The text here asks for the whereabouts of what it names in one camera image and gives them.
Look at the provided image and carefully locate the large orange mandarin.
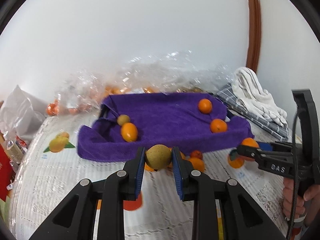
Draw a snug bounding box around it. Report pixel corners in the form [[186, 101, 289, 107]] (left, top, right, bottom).
[[240, 138, 259, 161]]

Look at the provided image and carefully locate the green-brown round fruit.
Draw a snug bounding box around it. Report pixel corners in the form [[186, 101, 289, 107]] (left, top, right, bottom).
[[146, 145, 172, 170]]

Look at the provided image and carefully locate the oval orange kumquat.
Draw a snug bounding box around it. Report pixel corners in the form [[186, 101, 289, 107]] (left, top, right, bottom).
[[120, 122, 138, 142]]

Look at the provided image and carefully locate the small green fruit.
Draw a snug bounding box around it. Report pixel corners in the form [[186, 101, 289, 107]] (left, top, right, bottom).
[[117, 114, 131, 126]]

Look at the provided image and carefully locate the right hand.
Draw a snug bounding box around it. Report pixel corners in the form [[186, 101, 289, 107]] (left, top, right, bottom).
[[282, 175, 320, 221]]

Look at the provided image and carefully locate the white striped towel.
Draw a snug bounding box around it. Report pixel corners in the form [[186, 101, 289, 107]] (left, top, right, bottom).
[[232, 67, 287, 127]]

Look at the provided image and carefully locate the grey checked cloth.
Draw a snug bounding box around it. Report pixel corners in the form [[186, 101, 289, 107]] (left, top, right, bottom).
[[216, 83, 290, 141]]

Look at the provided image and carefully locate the red cherry tomato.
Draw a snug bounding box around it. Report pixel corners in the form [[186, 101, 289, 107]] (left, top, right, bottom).
[[190, 150, 203, 160]]

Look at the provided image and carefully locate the purple towel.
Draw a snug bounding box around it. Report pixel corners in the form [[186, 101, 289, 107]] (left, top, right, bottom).
[[77, 93, 253, 162]]

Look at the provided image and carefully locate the white crumpled paper bag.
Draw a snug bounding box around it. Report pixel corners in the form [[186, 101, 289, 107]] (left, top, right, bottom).
[[1, 85, 46, 146]]

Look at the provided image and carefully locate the clear plastic bag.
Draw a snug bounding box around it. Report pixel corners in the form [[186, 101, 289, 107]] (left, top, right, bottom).
[[54, 50, 233, 115]]

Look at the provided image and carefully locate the brown wooden door frame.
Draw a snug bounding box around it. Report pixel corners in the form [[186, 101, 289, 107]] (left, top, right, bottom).
[[246, 0, 262, 73]]

